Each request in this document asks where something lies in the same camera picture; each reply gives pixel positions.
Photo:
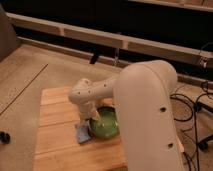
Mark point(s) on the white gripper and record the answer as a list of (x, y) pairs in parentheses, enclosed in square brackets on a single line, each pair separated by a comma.
[(88, 110)]

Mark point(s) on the green ceramic bowl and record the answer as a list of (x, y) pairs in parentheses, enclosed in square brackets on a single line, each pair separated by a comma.
[(106, 126)]

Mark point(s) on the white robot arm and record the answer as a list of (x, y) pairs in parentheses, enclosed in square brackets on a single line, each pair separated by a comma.
[(141, 94)]

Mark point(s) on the blue sponge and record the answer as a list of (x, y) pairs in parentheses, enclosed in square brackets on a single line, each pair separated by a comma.
[(82, 132)]

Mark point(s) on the wooden table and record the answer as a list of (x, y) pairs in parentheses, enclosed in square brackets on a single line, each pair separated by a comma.
[(57, 148)]

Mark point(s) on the black object on floor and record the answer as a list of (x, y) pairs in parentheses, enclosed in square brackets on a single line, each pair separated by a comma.
[(4, 137)]

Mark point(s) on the white shelf rail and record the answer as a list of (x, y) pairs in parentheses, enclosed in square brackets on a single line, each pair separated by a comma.
[(153, 48)]

